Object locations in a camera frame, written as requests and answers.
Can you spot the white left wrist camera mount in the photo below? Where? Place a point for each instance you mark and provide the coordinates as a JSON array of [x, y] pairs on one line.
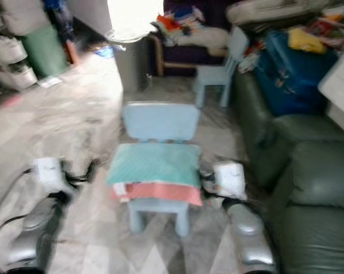
[[49, 174]]

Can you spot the red and white clothes heap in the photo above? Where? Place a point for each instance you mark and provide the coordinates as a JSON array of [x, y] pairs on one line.
[[328, 25]]

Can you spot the blue floor mat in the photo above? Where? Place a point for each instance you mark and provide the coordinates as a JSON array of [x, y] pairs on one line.
[[105, 52]]

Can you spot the green plastic bin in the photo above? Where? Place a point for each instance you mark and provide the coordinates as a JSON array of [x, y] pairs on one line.
[[45, 52]]

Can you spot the white cabinet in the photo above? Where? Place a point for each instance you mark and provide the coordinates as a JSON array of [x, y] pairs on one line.
[[340, 85]]

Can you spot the grey laundry basket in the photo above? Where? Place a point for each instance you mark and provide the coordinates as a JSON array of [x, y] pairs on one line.
[[134, 65]]

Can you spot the pink dotted pillow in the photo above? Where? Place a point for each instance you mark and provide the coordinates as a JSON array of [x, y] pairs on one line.
[[160, 193]]

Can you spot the teal dotted pillow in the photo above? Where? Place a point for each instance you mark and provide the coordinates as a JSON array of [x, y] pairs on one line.
[[154, 165]]

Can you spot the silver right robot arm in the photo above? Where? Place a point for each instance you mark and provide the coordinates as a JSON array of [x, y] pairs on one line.
[[246, 234]]

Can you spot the cream folded blanket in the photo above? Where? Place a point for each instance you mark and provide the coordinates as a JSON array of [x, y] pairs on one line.
[[206, 39]]

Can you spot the orange and blue clothes pile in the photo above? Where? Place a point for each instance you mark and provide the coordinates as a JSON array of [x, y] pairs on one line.
[[172, 23]]

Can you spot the green leather sofa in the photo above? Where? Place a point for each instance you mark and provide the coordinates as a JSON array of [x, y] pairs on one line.
[[308, 188]]

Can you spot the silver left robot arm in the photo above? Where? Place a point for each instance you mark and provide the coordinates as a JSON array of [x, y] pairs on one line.
[[40, 228]]

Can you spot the cream long pillow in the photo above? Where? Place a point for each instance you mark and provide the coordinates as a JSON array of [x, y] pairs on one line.
[[268, 11]]

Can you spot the white paper sheet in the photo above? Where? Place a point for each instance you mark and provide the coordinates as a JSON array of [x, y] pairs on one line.
[[49, 82]]

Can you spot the blue hard suitcase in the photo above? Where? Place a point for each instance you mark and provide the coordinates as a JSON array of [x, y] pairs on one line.
[[291, 80]]

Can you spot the light blue child chair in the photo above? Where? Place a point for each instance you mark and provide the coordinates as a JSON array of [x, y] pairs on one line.
[[214, 74], [160, 123]]

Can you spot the white storage drawers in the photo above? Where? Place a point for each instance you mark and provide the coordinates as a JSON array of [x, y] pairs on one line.
[[9, 51]]

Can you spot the brown wooden board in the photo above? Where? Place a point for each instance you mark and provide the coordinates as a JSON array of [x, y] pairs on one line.
[[72, 52]]

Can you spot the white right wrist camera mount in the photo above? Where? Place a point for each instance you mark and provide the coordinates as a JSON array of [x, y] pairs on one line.
[[229, 180]]

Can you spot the yellow cloth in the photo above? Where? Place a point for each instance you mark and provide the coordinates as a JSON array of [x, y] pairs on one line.
[[306, 41]]

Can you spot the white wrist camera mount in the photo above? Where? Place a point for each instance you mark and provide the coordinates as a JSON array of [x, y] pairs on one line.
[[229, 180], [49, 174]]

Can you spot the white storage box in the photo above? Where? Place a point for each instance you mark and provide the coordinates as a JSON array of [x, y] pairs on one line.
[[23, 17]]

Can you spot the bright window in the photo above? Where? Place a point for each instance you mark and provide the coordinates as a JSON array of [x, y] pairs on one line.
[[134, 17]]

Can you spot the white patterned cloth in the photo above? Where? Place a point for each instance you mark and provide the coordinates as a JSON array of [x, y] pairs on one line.
[[249, 60]]

